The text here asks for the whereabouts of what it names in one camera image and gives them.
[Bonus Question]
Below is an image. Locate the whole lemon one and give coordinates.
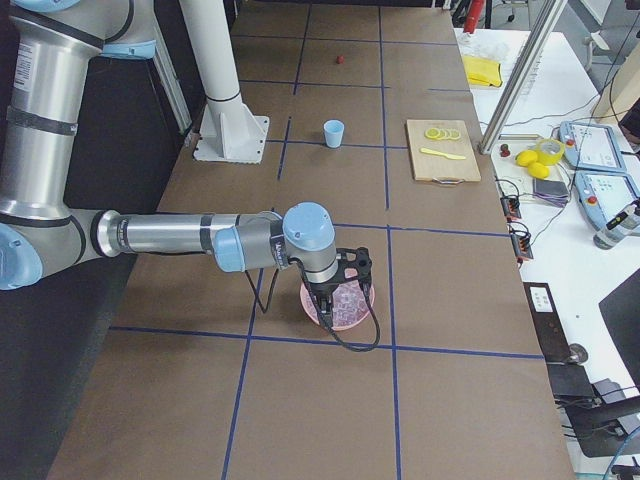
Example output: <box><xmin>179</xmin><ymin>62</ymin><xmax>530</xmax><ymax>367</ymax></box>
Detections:
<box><xmin>516</xmin><ymin>149</ymin><xmax>538</xmax><ymax>167</ymax></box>

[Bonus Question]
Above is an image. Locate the black monitor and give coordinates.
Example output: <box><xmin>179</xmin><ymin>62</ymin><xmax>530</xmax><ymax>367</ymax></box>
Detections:
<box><xmin>599</xmin><ymin>270</ymin><xmax>640</xmax><ymax>385</ymax></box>

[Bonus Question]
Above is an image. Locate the yellow tape roll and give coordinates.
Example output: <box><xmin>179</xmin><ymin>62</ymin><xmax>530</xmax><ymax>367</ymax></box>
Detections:
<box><xmin>535</xmin><ymin>138</ymin><xmax>565</xmax><ymax>166</ymax></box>

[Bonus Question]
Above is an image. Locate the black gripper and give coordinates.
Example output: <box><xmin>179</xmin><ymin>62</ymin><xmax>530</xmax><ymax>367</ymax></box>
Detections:
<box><xmin>305</xmin><ymin>280</ymin><xmax>340</xmax><ymax>325</ymax></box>

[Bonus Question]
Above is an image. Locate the aluminium frame post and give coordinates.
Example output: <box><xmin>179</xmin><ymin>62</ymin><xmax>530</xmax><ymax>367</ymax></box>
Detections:
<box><xmin>478</xmin><ymin>0</ymin><xmax>567</xmax><ymax>155</ymax></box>

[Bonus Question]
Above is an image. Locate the wooden cutting board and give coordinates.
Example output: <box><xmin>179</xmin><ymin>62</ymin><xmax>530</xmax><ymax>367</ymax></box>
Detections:
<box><xmin>405</xmin><ymin>119</ymin><xmax>481</xmax><ymax>185</ymax></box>

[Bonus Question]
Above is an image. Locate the pink bowl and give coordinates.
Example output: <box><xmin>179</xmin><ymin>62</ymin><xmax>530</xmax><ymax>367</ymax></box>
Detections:
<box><xmin>299</xmin><ymin>281</ymin><xmax>370</xmax><ymax>331</ymax></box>

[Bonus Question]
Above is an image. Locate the light blue cup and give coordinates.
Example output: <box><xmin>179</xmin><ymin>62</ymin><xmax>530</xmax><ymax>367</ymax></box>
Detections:
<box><xmin>323</xmin><ymin>119</ymin><xmax>345</xmax><ymax>149</ymax></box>

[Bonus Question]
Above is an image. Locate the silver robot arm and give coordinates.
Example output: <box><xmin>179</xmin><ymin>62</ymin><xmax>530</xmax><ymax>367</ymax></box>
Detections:
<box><xmin>1</xmin><ymin>1</ymin><xmax>345</xmax><ymax>328</ymax></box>

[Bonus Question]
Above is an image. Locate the whole lemon two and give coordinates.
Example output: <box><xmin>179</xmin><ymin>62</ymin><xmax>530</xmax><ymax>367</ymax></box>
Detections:
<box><xmin>527</xmin><ymin>162</ymin><xmax>550</xmax><ymax>180</ymax></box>

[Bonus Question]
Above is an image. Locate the white pillar with base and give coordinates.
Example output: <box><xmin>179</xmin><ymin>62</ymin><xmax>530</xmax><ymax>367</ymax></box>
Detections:
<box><xmin>180</xmin><ymin>0</ymin><xmax>270</xmax><ymax>164</ymax></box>

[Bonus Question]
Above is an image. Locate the lower teach pendant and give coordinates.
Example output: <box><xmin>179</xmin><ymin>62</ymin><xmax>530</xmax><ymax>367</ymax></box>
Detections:
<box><xmin>574</xmin><ymin>170</ymin><xmax>639</xmax><ymax>230</ymax></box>

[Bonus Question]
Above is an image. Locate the purple notebook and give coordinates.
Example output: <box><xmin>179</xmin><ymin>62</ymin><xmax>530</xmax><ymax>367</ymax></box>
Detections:
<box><xmin>533</xmin><ymin>178</ymin><xmax>570</xmax><ymax>207</ymax></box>

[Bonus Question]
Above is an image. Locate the teach pendant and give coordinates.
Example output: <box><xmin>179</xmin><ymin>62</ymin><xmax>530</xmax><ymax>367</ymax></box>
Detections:
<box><xmin>558</xmin><ymin>121</ymin><xmax>626</xmax><ymax>173</ymax></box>
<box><xmin>574</xmin><ymin>170</ymin><xmax>639</xmax><ymax>230</ymax></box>

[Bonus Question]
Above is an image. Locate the yellow plastic knife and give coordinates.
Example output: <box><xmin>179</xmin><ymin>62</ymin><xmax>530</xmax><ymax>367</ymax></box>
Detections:
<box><xmin>419</xmin><ymin>147</ymin><xmax>466</xmax><ymax>160</ymax></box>

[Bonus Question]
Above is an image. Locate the upper teach pendant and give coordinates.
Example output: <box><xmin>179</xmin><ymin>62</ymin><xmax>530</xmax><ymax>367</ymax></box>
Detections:
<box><xmin>558</xmin><ymin>121</ymin><xmax>626</xmax><ymax>173</ymax></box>

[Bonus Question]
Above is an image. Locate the yellow cloth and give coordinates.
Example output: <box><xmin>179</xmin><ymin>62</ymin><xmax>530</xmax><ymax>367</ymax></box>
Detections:
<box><xmin>462</xmin><ymin>55</ymin><xmax>503</xmax><ymax>88</ymax></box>

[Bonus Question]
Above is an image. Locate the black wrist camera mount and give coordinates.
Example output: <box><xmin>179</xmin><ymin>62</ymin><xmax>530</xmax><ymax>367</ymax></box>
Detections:
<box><xmin>335</xmin><ymin>247</ymin><xmax>372</xmax><ymax>287</ymax></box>

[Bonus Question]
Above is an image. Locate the red fire extinguisher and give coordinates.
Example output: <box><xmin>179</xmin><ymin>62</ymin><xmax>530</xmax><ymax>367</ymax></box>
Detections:
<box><xmin>463</xmin><ymin>0</ymin><xmax>486</xmax><ymax>34</ymax></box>

